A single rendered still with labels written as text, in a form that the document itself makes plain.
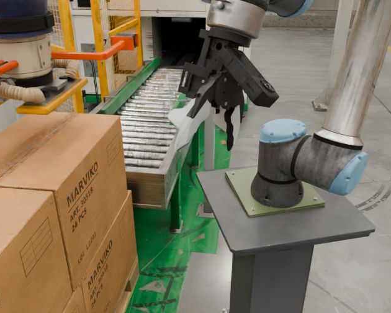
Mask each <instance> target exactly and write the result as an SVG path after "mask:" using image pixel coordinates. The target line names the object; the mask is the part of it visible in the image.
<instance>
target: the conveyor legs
mask: <svg viewBox="0 0 391 313"><path fill-rule="evenodd" d="M199 132H200V128H198V129H197V132H196V133H195V134H194V136H193V139H192V142H191V144H192V166H194V165H195V166H198V165H199V155H200V153H199V150H200V148H199ZM169 201H171V228H172V229H180V227H181V182H180V183H179V177H178V179H177V181H176V184H175V187H174V189H173V193H172V195H171V198H170V200H169Z"/></svg>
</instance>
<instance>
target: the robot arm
mask: <svg viewBox="0 0 391 313"><path fill-rule="evenodd" d="M203 2H205V3H208V4H210V8H209V13H208V16H207V20H206V24H207V26H209V27H211V28H210V30H204V29H200V34H199V37H200V38H203V39H205V40H204V44H203V47H202V51H201V54H200V58H199V62H198V63H197V62H194V61H193V62H192V63H188V62H185V64H184V69H183V71H182V76H181V80H180V83H179V88H178V92H180V93H183V94H185V95H186V97H188V98H191V99H192V100H191V101H190V102H189V104H188V105H187V106H186V107H184V108H180V109H173V110H171V112H170V113H169V114H168V119H169V121H170V122H171V123H173V124H174V125H175V126H176V127H177V128H178V129H179V132H178V134H177V137H176V141H175V144H174V149H175V150H176V151H178V150H179V149H181V148H182V147H184V146H186V145H187V144H189V142H190V139H191V137H192V136H193V135H194V134H195V133H196V132H197V129H198V127H199V126H200V124H201V123H202V122H203V121H205V120H206V119H207V118H208V116H209V115H210V103H211V106H212V107H214V108H216V109H218V108H219V107H220V112H219V113H218V114H214V115H213V116H212V120H213V122H214V124H215V125H217V126H218V127H220V128H221V129H222V130H224V131H225V132H226V133H227V150H228V151H231V150H232V148H233V146H234V145H235V142H236V139H237V136H238V133H239V130H240V124H241V123H242V118H243V111H244V106H245V99H244V95H243V91H244V92H245V93H246V94H247V95H248V97H249V99H250V100H251V102H253V104H254V105H256V106H263V107H271V106H272V105H273V104H274V103H275V102H276V101H277V100H278V98H279V95H278V94H277V93H276V90H275V89H274V88H273V86H272V85H271V84H270V83H269V82H268V81H266V79H265V78H264V77H263V75H262V74H261V73H260V72H259V71H258V70H257V68H256V67H255V66H254V65H253V64H252V62H251V61H250V60H249V59H248V57H247V56H246V55H245V54H244V53H243V52H242V51H241V50H239V49H238V47H245V48H249V46H250V44H251V39H257V38H259V34H260V31H261V27H262V24H263V21H264V17H265V14H266V11H269V12H275V13H276V14H277V15H278V16H280V17H285V18H294V17H298V16H300V15H301V14H303V13H304V12H305V11H306V10H307V9H308V8H309V7H310V6H311V4H312V2H313V0H203ZM390 39H391V0H360V1H359V5H358V8H357V12H356V16H355V18H354V22H353V26H352V29H351V33H350V35H349V39H348V42H347V46H346V49H345V52H344V56H343V59H342V62H341V66H340V69H339V73H338V76H337V79H336V83H335V86H334V89H333V93H332V96H331V99H330V103H329V106H328V110H327V112H326V116H325V120H324V123H323V126H322V127H320V128H319V129H317V130H315V131H314V134H313V136H312V135H308V134H306V132H307V128H306V125H305V124H304V123H303V122H301V121H298V120H292V119H277V120H272V121H270V122H268V123H266V124H264V125H263V126H262V128H261V133H260V137H259V153H258V172H257V173H256V175H255V177H254V179H253V181H252V183H251V195H252V196H253V197H254V199H255V200H257V201H258V202H259V203H261V204H263V205H265V206H269V207H275V208H286V207H292V206H295V205H297V204H298V203H299V202H300V201H301V200H302V199H303V194H304V188H303V184H302V181H303V182H306V183H308V184H311V185H313V186H316V187H318V188H321V189H324V190H325V191H328V192H329V193H335V194H338V195H340V196H345V195H347V194H349V193H350V192H351V191H352V190H353V189H354V188H355V187H356V185H357V184H358V182H359V181H360V179H361V177H362V174H363V172H364V171H365V169H366V166H367V162H368V155H367V154H366V153H365V152H362V148H363V145H364V143H363V141H362V140H361V138H360V133H361V129H362V126H363V123H364V120H365V118H366V114H367V110H368V108H369V104H370V102H371V99H372V95H373V93H374V89H375V86H376V83H377V80H378V77H379V74H380V71H381V68H382V64H383V62H384V58H385V55H386V53H387V49H388V47H389V43H390ZM186 71H188V73H187V77H186V82H185V85H184V87H183V86H182V82H183V79H184V75H185V72H186Z"/></svg>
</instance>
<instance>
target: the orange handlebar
mask: <svg viewBox="0 0 391 313"><path fill-rule="evenodd" d="M124 46H125V41H119V42H117V43H116V44H114V45H113V46H111V47H110V48H108V49H107V50H105V51H104V52H102V53H89V52H51V55H52V58H53V59H64V60H107V59H108V58H110V57H111V56H112V55H114V54H115V53H117V52H118V51H119V50H120V49H122V48H124ZM1 63H4V61H3V60H0V64H1ZM18 66H19V64H18V62H17V61H15V60H12V61H10V62H9V63H6V64H4V65H1V66H0V75H1V74H3V73H5V72H7V71H9V70H12V69H14V68H16V67H18Z"/></svg>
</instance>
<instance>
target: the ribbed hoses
mask: <svg viewBox="0 0 391 313"><path fill-rule="evenodd" d="M51 65H52V68H55V67H56V68H57V67H58V68H64V69H66V72H65V74H64V75H65V76H67V79H72V80H75V77H76V75H77V73H78V71H79V65H78V63H77V62H76V61H74V60H64V59H53V63H51ZM0 97H2V98H7V99H14V100H19V101H21V100H22V101H26V102H28V101H29V102H32V103H34V104H39V103H42V102H45V96H44V95H43V93H42V92H41V90H39V89H38V88H23V87H19V86H13V85H9V84H7V83H5V82H2V81H1V85H0Z"/></svg>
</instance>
